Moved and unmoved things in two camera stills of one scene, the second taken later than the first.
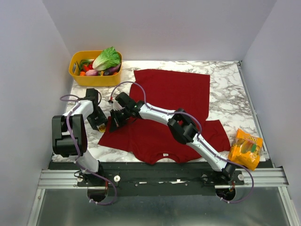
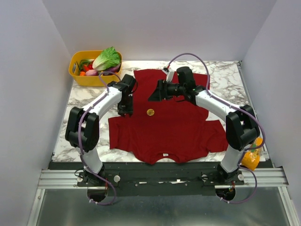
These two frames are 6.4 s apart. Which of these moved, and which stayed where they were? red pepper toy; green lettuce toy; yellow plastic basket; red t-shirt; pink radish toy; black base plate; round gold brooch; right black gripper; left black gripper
Moved: left black gripper; right black gripper; round gold brooch
Stayed: yellow plastic basket; red t-shirt; green lettuce toy; red pepper toy; pink radish toy; black base plate
